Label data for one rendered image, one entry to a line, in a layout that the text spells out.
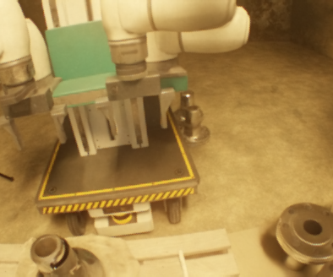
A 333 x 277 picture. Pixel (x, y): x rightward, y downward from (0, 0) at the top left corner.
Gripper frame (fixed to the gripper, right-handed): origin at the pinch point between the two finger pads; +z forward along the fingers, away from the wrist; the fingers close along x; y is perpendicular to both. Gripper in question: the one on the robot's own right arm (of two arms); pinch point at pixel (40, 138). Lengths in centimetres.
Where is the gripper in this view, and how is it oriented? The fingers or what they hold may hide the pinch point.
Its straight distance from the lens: 71.4
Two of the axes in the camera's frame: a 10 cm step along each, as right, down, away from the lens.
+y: -1.6, -5.2, 8.4
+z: 0.7, 8.4, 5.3
